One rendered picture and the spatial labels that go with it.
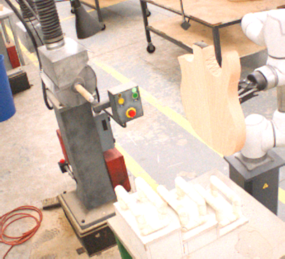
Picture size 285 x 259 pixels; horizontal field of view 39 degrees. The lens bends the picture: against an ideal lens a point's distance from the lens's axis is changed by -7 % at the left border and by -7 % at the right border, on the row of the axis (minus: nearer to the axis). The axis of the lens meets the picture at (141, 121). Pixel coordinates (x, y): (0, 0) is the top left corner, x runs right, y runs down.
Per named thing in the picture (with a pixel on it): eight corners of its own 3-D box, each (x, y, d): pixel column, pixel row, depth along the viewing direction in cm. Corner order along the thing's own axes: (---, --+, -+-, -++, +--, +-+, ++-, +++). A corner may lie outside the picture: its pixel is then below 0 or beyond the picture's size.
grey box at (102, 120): (93, 143, 287) (75, 69, 260) (107, 137, 290) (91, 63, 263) (102, 153, 275) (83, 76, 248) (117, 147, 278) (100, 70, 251)
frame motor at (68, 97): (42, 91, 262) (32, 54, 249) (81, 76, 270) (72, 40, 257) (62, 116, 229) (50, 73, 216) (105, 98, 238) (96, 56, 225)
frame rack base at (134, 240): (120, 233, 171) (111, 203, 163) (152, 218, 176) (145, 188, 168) (151, 274, 149) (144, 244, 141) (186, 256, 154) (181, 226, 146)
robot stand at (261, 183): (259, 220, 286) (260, 139, 251) (282, 245, 263) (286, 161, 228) (226, 235, 280) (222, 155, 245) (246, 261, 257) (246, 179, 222)
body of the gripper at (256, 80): (266, 93, 151) (248, 102, 149) (252, 85, 158) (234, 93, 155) (266, 75, 148) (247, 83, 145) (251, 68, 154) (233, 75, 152)
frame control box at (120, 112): (98, 121, 270) (89, 84, 257) (128, 109, 277) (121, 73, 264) (114, 137, 250) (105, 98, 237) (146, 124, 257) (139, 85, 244)
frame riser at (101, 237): (59, 221, 321) (49, 197, 309) (127, 191, 341) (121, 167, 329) (82, 261, 280) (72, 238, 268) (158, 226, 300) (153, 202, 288)
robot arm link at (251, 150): (238, 144, 241) (236, 111, 230) (268, 140, 239) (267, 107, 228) (242, 160, 227) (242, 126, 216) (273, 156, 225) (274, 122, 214)
